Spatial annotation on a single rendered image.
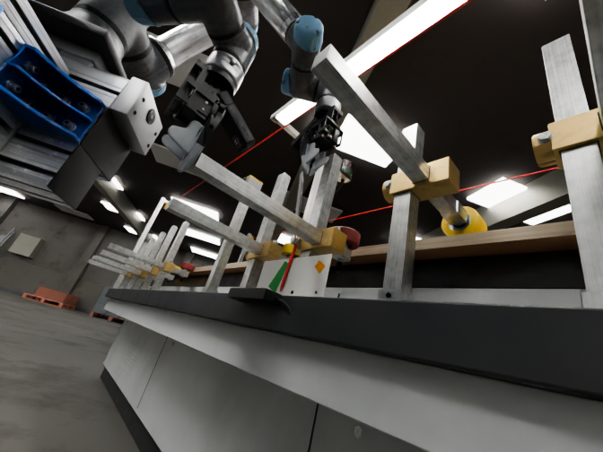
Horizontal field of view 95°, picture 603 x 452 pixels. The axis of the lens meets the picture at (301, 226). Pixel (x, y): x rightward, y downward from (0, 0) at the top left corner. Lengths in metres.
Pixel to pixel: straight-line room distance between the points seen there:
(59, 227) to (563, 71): 14.96
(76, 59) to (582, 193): 0.85
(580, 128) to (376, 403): 0.48
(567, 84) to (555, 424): 0.46
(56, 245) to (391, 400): 14.54
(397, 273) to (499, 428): 0.22
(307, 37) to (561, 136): 0.57
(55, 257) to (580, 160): 14.61
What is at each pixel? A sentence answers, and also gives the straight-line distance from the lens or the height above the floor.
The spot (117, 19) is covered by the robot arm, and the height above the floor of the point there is 1.15.
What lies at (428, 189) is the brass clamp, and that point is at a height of 0.92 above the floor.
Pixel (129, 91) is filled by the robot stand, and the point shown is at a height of 0.96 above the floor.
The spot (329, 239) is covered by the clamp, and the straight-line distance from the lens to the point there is 0.64.
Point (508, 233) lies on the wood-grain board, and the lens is 0.66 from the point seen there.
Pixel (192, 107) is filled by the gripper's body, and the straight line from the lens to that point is 0.54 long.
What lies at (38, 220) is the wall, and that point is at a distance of 15.46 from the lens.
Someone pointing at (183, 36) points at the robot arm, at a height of 1.34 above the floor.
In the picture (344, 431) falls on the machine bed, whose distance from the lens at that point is 0.80.
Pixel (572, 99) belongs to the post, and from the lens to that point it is 0.59.
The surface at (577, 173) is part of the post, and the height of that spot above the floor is 0.88.
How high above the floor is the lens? 0.59
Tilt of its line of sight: 24 degrees up
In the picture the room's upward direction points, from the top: 16 degrees clockwise
